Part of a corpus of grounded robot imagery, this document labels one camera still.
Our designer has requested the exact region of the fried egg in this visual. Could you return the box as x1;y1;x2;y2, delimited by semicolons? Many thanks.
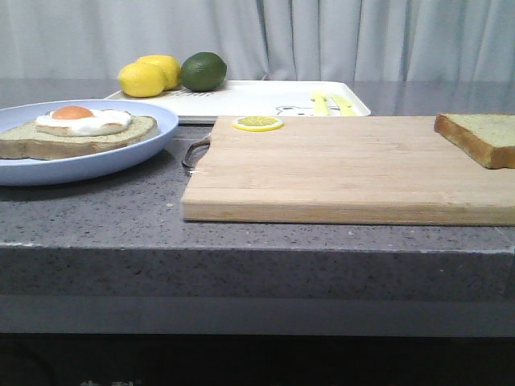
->
35;105;132;137

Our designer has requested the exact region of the yellow plastic knife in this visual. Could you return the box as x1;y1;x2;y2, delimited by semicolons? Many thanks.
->
331;94;356;117

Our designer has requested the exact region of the front yellow lemon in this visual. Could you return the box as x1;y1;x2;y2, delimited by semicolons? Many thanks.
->
117;62;167;97

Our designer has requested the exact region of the white tray with bear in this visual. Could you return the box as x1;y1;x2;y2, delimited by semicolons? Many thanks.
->
103;80;372;125

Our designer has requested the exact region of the white curtain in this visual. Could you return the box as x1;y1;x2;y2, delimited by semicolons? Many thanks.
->
1;1;514;82

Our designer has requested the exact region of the yellow plastic fork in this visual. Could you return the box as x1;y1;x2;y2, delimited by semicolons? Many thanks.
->
311;91;331;117

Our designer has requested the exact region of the wooden cutting board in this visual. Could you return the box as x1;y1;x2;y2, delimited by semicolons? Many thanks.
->
181;117;514;226

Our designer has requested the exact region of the rear yellow lemon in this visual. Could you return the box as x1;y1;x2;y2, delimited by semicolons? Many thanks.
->
136;55;181;90

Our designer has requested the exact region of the yellow lemon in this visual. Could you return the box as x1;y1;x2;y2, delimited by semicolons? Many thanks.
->
136;55;181;90
117;62;167;97

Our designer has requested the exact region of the light blue plate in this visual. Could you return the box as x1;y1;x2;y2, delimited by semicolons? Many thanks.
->
1;99;179;187

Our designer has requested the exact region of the lemon slice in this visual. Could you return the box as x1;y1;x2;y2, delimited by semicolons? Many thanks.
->
233;116;283;132

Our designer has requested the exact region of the bread slice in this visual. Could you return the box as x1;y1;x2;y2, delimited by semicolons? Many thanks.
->
1;116;159;160
434;113;514;170

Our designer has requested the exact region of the green lime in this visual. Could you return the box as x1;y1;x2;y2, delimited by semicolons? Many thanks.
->
180;51;227;92

